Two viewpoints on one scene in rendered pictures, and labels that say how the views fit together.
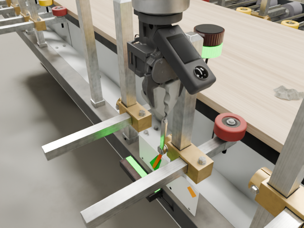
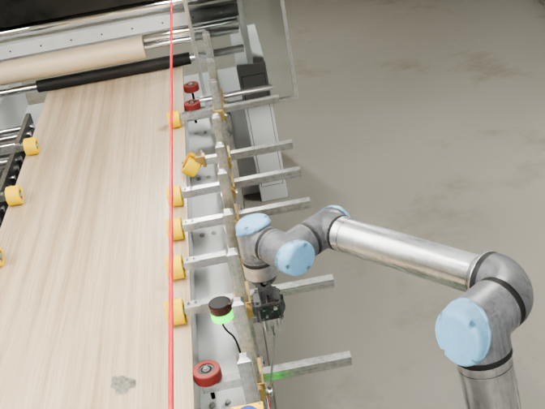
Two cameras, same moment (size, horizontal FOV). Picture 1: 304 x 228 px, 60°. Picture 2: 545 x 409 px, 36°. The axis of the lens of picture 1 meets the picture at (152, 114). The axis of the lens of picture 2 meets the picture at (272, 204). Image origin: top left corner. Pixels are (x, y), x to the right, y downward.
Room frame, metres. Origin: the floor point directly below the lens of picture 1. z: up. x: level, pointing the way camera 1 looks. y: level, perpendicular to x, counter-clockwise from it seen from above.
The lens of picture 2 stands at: (1.90, 1.07, 2.45)
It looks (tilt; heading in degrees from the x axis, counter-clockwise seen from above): 30 degrees down; 215
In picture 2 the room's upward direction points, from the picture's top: 10 degrees counter-clockwise
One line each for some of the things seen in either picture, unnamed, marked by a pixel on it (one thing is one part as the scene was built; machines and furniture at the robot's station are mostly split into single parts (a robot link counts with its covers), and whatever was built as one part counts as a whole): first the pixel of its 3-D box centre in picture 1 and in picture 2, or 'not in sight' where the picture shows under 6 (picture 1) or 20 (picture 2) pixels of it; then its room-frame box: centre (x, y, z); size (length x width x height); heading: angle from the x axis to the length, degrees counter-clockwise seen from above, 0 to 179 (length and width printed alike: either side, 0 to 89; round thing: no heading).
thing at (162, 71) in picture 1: (156, 44); (266, 294); (0.44, -0.01, 1.15); 0.09 x 0.08 x 0.12; 36
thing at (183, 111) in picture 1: (182, 130); (251, 368); (0.48, -0.07, 0.91); 0.03 x 0.03 x 0.48; 35
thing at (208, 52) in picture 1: (206, 46); (221, 313); (0.51, -0.11, 1.11); 0.06 x 0.06 x 0.02
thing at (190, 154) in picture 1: (187, 155); (254, 381); (0.46, -0.09, 0.84); 0.13 x 0.06 x 0.05; 35
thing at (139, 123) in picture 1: (133, 112); not in sight; (0.67, 0.06, 0.83); 0.13 x 0.06 x 0.05; 35
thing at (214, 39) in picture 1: (208, 34); (220, 306); (0.51, -0.11, 1.14); 0.06 x 0.06 x 0.02
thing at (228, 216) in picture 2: not in sight; (240, 271); (0.07, -0.36, 0.90); 0.03 x 0.03 x 0.48; 35
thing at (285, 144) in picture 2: not in sight; (249, 152); (-0.63, -0.74, 0.94); 0.36 x 0.03 x 0.03; 125
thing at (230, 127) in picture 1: (227, 136); (209, 382); (0.52, -0.20, 0.85); 0.08 x 0.08 x 0.11
